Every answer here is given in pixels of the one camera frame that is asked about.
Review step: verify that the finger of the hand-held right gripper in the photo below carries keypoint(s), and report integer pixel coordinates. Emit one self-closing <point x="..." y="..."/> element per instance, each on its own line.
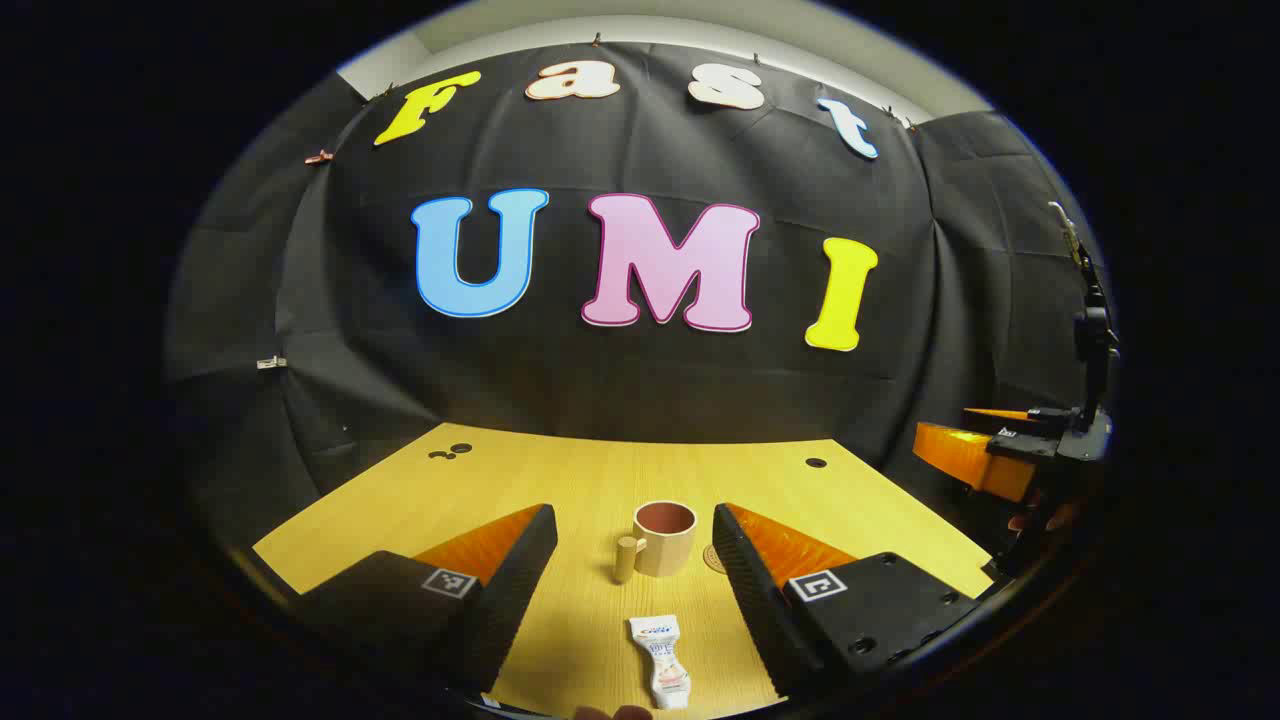
<point x="970" y="458"/>
<point x="1005" y="418"/>

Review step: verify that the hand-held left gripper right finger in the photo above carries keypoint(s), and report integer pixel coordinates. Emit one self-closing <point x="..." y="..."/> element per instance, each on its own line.
<point x="745" y="580"/>

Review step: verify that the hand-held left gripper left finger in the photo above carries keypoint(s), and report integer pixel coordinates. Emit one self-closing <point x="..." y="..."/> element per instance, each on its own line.
<point x="520" y="570"/>

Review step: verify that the round brown coaster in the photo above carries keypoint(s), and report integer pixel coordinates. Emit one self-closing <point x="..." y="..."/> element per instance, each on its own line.
<point x="712" y="558"/>

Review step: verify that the white toothpaste tube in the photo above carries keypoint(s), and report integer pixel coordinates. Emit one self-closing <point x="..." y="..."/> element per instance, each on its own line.
<point x="662" y="660"/>

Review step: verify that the wooden desktop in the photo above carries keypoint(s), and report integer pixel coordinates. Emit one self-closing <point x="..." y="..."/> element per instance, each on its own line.
<point x="600" y="480"/>

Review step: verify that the black backdrop cloth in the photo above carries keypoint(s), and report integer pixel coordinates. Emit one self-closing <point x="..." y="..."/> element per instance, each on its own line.
<point x="650" y="380"/>

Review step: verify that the copper cloth clip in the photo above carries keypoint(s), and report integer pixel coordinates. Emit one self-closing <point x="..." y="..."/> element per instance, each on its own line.
<point x="318" y="157"/>

